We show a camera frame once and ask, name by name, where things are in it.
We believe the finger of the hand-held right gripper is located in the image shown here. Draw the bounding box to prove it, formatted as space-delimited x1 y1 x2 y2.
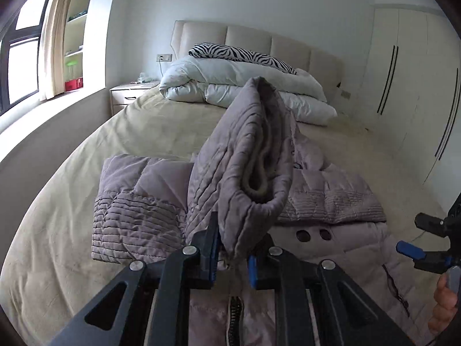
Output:
396 241 451 272
415 213 448 237

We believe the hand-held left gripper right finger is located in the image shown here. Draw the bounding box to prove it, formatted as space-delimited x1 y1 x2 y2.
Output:
248 234 415 346

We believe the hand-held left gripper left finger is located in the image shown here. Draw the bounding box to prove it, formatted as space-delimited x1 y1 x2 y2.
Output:
47 212 221 346

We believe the mauve quilted puffer jacket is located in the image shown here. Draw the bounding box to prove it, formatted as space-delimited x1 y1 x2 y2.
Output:
92 76 418 346

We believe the person's right hand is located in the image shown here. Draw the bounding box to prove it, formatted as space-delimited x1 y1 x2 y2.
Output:
433 277 459 336

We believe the white built-in wardrobe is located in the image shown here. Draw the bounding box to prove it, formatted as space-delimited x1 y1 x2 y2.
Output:
356 5 461 202

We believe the beige bed with padded headboard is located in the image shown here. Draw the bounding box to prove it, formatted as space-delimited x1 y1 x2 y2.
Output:
0 20 451 346

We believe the white folded duvet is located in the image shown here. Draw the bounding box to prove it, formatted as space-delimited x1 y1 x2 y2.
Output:
158 56 338 126

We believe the cream bedside table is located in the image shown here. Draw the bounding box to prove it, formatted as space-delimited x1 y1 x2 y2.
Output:
110 81 159 116

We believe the zebra print pillow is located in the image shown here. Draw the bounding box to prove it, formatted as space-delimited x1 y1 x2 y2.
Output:
188 42 298 75

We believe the beige curtain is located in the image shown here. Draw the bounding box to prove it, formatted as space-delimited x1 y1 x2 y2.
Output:
39 0 80 101

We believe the black framed window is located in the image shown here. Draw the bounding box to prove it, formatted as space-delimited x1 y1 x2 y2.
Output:
0 0 53 116

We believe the cream wall shelf unit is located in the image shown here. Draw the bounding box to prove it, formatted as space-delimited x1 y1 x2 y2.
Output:
63 0 99 94

